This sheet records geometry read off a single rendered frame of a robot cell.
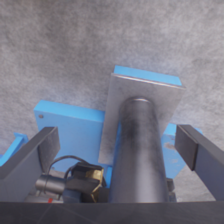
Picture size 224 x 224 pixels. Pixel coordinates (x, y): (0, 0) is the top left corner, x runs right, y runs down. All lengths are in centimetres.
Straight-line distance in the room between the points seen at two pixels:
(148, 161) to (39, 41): 86
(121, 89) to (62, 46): 42
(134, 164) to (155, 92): 44
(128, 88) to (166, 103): 23
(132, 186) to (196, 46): 75
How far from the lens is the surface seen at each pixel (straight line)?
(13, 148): 167
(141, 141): 64
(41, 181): 111
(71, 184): 93
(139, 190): 54
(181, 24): 92
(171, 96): 90
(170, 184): 99
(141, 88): 85
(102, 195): 117
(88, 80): 104
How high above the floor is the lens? 87
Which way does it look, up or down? 49 degrees down
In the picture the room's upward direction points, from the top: 170 degrees counter-clockwise
